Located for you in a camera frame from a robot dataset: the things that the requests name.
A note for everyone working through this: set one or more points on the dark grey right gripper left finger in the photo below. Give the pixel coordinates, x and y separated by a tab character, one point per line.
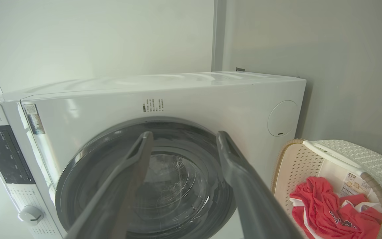
118	192

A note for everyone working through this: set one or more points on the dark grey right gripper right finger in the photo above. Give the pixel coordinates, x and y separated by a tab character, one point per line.
250	199

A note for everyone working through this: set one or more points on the white woven laundry basket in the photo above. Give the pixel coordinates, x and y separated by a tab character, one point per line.
297	166

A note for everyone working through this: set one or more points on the paper label in basket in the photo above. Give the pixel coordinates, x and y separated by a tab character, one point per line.
355	184

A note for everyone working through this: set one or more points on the round dark washing machine door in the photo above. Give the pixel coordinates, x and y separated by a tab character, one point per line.
184	186

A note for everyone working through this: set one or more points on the red and white garment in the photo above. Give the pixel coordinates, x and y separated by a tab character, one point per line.
323	209

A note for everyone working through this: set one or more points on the round white filter cover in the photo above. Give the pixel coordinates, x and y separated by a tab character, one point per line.
282	118

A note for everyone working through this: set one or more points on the white washing machine dial knob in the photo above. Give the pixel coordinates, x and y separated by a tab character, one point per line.
30	215

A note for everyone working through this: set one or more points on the printed warning text label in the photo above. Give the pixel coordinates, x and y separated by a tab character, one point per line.
153	105

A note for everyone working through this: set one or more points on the white washing machine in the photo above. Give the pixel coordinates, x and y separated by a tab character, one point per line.
211	96

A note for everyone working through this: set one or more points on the silver sticker on washing machine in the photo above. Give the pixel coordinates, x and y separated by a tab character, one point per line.
34	119

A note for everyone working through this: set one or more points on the black washing machine display panel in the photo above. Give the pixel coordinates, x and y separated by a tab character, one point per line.
7	156

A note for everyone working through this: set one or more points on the grey wall corner trim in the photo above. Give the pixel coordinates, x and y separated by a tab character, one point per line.
219	33

